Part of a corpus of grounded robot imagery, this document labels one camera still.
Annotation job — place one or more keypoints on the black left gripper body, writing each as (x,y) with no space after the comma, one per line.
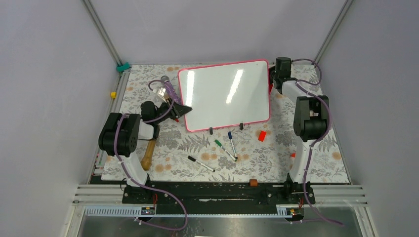
(165,107)

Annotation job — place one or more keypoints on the pink framed whiteboard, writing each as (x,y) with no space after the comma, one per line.
(225,95)

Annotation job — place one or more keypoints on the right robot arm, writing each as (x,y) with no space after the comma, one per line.
(311,124)

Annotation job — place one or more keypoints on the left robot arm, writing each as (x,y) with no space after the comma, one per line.
(121,133)

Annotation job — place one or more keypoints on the purple glitter microphone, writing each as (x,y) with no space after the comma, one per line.
(170,89)

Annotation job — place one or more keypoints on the black capped marker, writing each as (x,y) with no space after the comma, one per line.
(201,164)

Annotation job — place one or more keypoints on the green capped marker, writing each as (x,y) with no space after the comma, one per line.
(227,152)

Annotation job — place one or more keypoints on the blue capped marker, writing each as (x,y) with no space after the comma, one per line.
(232,144)

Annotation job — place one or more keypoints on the wooden rolling pin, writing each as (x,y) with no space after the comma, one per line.
(146,161)

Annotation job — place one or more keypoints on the teal corner clamp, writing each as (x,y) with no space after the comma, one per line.
(123,67)

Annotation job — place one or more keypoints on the small orange red block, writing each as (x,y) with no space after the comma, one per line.
(262,136)

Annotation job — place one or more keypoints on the brown small cube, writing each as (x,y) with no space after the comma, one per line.
(253,182)

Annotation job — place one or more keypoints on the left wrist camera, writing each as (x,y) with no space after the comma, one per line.
(162,93)

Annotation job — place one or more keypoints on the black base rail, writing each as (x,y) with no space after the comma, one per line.
(206,198)

